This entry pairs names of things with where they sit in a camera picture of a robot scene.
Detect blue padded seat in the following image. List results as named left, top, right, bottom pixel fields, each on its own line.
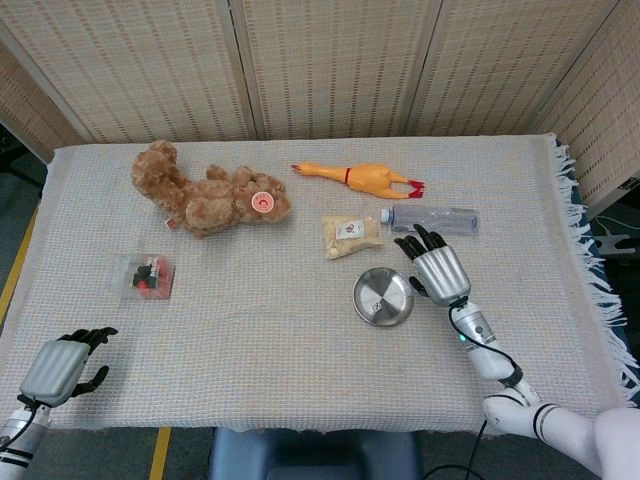
left=207, top=427, right=422, bottom=480

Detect clear bag of small items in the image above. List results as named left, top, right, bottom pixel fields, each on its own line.
left=111, top=252, right=177, bottom=301

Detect clear plastic water bottle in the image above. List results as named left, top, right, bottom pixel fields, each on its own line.
left=378, top=205, right=482, bottom=236

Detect red and black toy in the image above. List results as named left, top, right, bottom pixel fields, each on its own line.
left=127, top=254, right=169, bottom=296

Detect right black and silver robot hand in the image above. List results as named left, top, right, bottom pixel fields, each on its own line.
left=393, top=223, right=474, bottom=307

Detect grey metal bracket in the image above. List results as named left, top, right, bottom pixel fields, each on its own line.
left=596, top=232, right=635, bottom=257

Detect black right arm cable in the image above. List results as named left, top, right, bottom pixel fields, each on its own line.
left=448, top=305, right=525, bottom=387

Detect round stainless steel plate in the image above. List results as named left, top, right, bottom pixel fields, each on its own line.
left=352, top=266, right=416, bottom=328

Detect yellow rubber chicken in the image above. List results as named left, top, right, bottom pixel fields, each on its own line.
left=290, top=160, right=427, bottom=200

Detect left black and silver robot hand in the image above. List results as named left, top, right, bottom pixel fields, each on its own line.
left=18, top=327, right=119, bottom=406

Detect brown teddy bear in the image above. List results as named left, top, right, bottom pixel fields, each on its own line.
left=131, top=139, right=294, bottom=240

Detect beige woven tablecloth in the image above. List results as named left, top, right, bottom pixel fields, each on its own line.
left=0, top=131, right=634, bottom=436

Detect beige snack bag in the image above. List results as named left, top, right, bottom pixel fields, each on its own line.
left=321, top=213, right=386, bottom=261

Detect woven folding screen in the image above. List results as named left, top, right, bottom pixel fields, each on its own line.
left=0, top=0, right=640, bottom=211

